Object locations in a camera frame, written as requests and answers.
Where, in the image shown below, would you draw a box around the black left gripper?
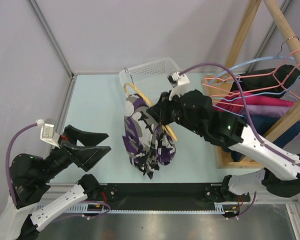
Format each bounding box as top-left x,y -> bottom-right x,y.
39,123 -> 113,181

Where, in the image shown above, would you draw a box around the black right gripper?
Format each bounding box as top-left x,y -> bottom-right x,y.
147,88 -> 203,135

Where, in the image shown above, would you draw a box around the yellow clothes hanger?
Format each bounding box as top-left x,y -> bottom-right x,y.
123,67 -> 178,141

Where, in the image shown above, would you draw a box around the purple camouflage trousers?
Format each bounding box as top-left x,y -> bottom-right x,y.
122,93 -> 176,179

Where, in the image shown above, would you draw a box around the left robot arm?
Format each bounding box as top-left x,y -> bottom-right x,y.
0,119 -> 111,240

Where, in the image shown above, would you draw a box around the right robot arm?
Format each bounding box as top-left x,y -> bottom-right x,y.
147,90 -> 300,201

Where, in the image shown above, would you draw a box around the pink garment on hanger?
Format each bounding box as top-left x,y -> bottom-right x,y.
212,92 -> 294,115

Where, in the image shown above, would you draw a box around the black garment on hanger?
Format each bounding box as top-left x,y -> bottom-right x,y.
237,64 -> 300,99

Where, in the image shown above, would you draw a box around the lilac garment on hanger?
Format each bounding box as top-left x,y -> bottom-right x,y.
247,105 -> 291,119

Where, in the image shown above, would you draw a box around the white plastic basket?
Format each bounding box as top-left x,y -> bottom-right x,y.
118,58 -> 181,105

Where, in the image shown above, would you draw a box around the dark blue denim garment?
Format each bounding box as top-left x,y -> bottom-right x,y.
222,115 -> 300,162

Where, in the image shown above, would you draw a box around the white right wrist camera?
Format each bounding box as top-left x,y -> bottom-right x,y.
167,71 -> 190,101

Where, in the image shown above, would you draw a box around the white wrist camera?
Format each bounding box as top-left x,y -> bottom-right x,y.
36,119 -> 61,148
167,71 -> 190,101

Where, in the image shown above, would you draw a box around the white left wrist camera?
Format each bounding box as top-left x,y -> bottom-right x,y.
36,119 -> 61,148

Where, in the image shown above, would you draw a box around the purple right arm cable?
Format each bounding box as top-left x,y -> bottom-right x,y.
179,61 -> 300,172

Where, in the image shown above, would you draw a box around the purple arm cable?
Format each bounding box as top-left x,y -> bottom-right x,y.
5,123 -> 40,205
179,61 -> 300,172

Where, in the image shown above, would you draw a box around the white cable duct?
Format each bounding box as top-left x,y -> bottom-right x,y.
63,202 -> 239,215

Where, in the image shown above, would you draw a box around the pink wire hanger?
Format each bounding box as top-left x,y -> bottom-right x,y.
211,91 -> 241,105
201,48 -> 300,101

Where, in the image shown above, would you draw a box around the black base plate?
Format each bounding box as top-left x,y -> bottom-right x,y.
96,183 -> 251,211

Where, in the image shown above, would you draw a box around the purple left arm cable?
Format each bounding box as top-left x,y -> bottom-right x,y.
5,123 -> 40,205

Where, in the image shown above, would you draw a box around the wooden clothes rack frame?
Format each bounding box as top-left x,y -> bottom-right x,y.
201,0 -> 300,170

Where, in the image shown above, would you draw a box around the aluminium corner post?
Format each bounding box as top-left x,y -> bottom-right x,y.
27,0 -> 74,79

